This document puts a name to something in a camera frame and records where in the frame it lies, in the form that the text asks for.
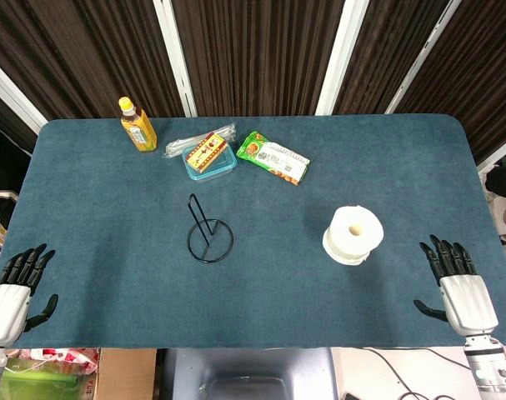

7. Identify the clear bag of plastic straws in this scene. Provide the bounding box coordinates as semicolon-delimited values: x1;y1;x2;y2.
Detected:
161;122;237;159

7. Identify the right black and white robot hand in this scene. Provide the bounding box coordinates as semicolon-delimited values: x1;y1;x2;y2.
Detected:
413;234;499;337

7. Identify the black floor cable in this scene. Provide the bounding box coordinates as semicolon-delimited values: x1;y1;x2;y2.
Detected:
358;347;483;400

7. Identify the green snack packet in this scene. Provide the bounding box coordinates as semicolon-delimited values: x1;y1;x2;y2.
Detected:
235;130;312;187

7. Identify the white partition frame post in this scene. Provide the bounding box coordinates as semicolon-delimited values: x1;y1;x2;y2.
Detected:
314;0;370;117
384;0;463;115
152;0;198;118
476;136;506;173
0;52;49;135

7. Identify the brown cardboard box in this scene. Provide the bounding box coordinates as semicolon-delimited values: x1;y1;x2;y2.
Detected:
94;348;158;400

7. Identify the green plastic bag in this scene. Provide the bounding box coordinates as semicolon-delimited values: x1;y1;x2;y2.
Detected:
0;365;98;400

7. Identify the blue table cloth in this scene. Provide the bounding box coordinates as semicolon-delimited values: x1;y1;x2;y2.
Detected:
0;114;506;350

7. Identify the red and yellow cardboard box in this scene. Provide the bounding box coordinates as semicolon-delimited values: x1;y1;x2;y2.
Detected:
184;132;228;173

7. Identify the black bag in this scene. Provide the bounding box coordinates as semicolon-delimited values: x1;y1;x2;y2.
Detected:
484;154;506;198

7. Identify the clear container with blue lid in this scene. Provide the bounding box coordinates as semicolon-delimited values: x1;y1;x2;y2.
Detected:
181;145;239;183

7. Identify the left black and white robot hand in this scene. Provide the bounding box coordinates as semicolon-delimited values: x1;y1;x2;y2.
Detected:
0;243;60;348

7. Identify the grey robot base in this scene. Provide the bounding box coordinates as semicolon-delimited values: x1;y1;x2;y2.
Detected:
158;347;342;400

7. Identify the black metal wire holder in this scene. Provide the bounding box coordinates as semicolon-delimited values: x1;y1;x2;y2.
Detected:
187;192;235;264

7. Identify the white paper towel roll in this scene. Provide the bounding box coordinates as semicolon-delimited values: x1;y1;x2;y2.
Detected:
322;204;385;266

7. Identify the red and white plastic bag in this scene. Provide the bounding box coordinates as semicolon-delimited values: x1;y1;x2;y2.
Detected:
18;347;100;378

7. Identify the yellow tea bottle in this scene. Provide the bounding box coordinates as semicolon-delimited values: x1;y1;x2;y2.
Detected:
118;96;158;153

